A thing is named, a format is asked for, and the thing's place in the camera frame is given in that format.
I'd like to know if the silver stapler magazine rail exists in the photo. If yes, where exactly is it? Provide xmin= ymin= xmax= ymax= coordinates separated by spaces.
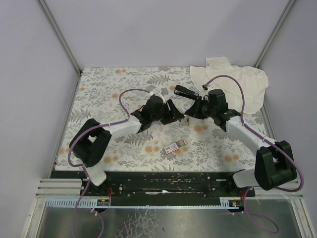
xmin=179 ymin=115 xmax=191 ymax=126

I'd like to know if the black stapler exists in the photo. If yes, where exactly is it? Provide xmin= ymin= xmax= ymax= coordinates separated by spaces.
xmin=174 ymin=85 xmax=200 ymax=100

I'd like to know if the red white staple box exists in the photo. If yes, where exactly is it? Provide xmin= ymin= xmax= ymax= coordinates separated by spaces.
xmin=164 ymin=139 xmax=187 ymax=154

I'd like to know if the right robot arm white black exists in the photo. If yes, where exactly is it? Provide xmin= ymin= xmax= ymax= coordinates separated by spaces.
xmin=182 ymin=89 xmax=297 ymax=190

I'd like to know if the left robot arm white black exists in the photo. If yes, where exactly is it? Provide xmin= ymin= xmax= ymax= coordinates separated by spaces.
xmin=69 ymin=95 xmax=184 ymax=186

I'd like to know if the floral patterned table mat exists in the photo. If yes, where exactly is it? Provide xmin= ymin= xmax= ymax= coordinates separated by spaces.
xmin=56 ymin=66 xmax=278 ymax=172

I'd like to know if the cream white cloth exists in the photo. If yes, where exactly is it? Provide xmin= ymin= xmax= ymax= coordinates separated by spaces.
xmin=190 ymin=57 xmax=268 ymax=114

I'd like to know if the aluminium extrusion crossbar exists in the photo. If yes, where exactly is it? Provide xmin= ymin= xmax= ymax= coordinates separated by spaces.
xmin=35 ymin=178 xmax=304 ymax=199

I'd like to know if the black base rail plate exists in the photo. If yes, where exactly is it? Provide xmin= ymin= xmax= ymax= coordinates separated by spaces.
xmin=79 ymin=170 xmax=256 ymax=214

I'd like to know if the left aluminium frame post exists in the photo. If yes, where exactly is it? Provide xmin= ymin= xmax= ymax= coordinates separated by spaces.
xmin=36 ymin=0 xmax=82 ymax=75

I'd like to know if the aluminium frame post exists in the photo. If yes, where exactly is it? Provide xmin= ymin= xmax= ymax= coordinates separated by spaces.
xmin=36 ymin=0 xmax=82 ymax=75
xmin=254 ymin=0 xmax=297 ymax=68

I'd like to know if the white slotted cable duct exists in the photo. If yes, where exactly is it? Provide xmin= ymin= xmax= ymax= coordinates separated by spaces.
xmin=46 ymin=198 xmax=110 ymax=208

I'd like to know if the right aluminium frame post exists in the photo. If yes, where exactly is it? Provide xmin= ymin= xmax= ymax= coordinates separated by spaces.
xmin=254 ymin=0 xmax=297 ymax=68

